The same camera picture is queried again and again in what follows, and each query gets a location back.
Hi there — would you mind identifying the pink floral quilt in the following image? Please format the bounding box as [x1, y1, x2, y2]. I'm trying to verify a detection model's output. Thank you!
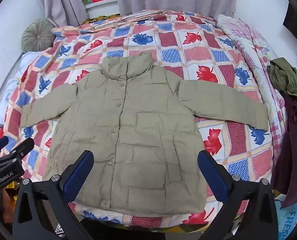
[215, 14, 289, 160]

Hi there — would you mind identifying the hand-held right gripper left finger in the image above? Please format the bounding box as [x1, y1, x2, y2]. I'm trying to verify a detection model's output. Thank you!
[12, 150, 95, 240]

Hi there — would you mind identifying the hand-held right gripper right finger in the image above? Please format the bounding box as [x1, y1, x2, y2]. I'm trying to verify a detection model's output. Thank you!
[197, 150, 285, 240]

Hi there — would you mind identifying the light blue printed bag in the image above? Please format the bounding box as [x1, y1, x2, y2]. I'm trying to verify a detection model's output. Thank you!
[273, 192, 297, 240]

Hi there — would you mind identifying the grey green round cushion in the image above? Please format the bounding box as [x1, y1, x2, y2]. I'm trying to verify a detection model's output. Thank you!
[22, 18, 56, 53]

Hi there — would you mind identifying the leaf print checked bed sheet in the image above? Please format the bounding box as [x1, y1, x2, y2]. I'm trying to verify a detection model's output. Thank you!
[0, 11, 276, 233]

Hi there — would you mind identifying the olive green padded jacket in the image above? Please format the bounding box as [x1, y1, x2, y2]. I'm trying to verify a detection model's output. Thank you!
[20, 52, 270, 217]

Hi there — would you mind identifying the white shelf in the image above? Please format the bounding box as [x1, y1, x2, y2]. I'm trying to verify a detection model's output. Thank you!
[83, 0, 119, 18]

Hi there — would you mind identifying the dark purple garment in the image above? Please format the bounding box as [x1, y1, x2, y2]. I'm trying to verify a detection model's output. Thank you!
[272, 92, 297, 208]

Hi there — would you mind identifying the dark green cloth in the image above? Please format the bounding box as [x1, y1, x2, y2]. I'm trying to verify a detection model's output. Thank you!
[267, 57, 297, 97]

